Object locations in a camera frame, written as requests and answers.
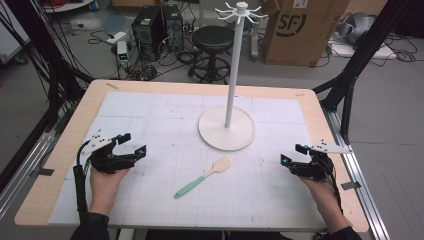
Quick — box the slim black computer tower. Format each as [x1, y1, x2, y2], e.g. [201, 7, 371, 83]
[162, 3, 185, 54]

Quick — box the white flat board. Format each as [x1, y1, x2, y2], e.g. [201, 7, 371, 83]
[328, 39, 398, 61]

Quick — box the large cardboard box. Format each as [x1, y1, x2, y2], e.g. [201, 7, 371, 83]
[260, 0, 352, 68]

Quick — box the light wooden table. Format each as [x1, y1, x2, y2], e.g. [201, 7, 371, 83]
[13, 78, 371, 234]

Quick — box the wooden spoon with green handle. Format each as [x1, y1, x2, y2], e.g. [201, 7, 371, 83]
[173, 155, 233, 200]

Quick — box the white device with green display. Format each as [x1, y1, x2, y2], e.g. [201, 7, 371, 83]
[115, 40, 130, 69]

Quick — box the tangle of black floor cables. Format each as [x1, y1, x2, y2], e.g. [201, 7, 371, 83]
[87, 28, 201, 83]

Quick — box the aluminium rail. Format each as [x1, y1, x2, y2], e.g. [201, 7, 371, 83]
[0, 126, 59, 221]
[321, 108, 392, 240]

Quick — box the grey rounded object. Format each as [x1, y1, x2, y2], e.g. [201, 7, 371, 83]
[334, 11, 377, 45]

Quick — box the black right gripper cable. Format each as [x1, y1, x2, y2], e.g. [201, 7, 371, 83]
[325, 156, 345, 215]

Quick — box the white hook stand rack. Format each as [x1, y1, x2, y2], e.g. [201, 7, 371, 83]
[198, 1, 270, 152]

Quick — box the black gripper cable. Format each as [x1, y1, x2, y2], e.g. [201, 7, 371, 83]
[325, 156, 345, 215]
[73, 139, 93, 225]

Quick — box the white power strip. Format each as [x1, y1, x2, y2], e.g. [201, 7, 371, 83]
[105, 30, 128, 45]

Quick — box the white grid mat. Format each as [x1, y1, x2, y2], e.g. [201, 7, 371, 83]
[47, 91, 328, 232]

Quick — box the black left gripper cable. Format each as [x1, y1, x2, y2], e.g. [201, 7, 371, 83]
[73, 139, 93, 225]

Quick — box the person's left hand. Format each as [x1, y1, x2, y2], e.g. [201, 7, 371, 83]
[88, 165, 132, 216]

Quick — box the large black computer tower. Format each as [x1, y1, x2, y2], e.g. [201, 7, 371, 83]
[131, 4, 168, 63]

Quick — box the black metal frame stand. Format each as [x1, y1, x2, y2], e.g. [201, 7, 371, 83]
[0, 0, 96, 134]
[312, 0, 418, 146]

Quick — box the black round stool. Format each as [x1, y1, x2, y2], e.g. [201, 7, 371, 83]
[187, 25, 235, 85]

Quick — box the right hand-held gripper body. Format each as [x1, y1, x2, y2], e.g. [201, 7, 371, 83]
[287, 138, 353, 183]

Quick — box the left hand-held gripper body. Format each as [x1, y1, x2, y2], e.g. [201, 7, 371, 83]
[81, 129, 138, 175]

